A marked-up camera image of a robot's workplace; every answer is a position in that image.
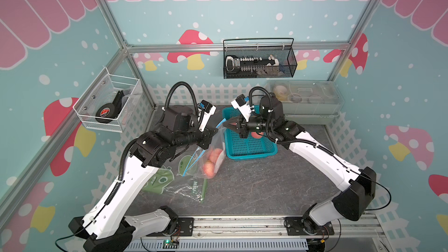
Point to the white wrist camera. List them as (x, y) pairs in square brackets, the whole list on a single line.
[(244, 107), (206, 110)]

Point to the black wire mesh basket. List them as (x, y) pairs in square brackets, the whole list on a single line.
[(254, 58)]

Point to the pink peach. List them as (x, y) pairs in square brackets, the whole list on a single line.
[(209, 169), (214, 155), (257, 135)]

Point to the clear bag green cartoon print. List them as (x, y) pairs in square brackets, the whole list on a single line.
[(175, 179)]

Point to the clear blue zipper bag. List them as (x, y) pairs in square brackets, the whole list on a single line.
[(192, 165)]

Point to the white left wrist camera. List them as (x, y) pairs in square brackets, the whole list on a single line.
[(206, 110)]

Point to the black tape roll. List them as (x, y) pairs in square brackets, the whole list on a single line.
[(110, 111)]

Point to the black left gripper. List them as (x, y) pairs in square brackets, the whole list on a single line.
[(207, 135)]

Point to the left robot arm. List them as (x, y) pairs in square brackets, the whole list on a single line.
[(107, 227)]

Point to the teal plastic perforated basket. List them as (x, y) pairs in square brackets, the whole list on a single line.
[(248, 148)]

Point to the clear acrylic wall bin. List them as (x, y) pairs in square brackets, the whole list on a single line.
[(103, 91)]

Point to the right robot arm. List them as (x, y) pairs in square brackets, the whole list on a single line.
[(357, 187)]

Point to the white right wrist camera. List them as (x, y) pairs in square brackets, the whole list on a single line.
[(244, 107)]

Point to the clear plastic storage box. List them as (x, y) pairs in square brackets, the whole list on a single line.
[(307, 101)]

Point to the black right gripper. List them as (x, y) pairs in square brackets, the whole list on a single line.
[(242, 125)]

